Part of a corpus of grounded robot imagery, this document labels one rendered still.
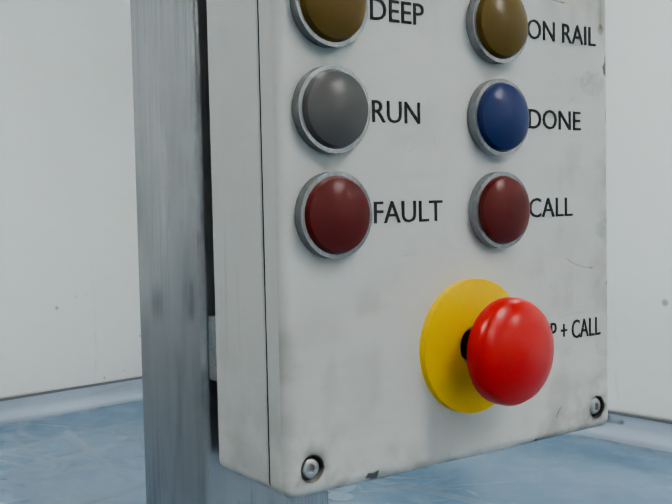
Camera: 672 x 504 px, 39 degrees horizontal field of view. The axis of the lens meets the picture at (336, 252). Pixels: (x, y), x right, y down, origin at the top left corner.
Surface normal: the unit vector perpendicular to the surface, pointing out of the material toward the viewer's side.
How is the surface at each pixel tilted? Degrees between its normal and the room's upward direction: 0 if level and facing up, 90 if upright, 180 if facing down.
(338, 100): 87
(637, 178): 90
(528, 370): 95
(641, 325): 90
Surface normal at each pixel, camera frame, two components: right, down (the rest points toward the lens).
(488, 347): 0.19, -0.07
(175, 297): -0.81, 0.05
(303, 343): 0.58, 0.03
